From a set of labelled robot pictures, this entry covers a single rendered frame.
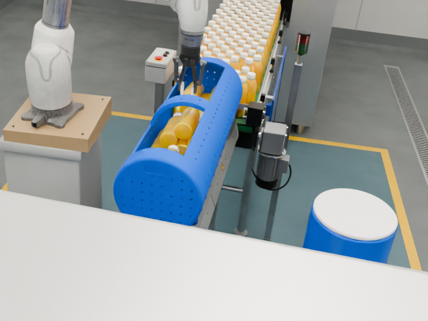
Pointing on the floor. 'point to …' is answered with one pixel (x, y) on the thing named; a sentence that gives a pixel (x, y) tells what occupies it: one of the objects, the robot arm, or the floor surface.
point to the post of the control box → (158, 95)
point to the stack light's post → (284, 146)
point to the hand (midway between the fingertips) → (187, 92)
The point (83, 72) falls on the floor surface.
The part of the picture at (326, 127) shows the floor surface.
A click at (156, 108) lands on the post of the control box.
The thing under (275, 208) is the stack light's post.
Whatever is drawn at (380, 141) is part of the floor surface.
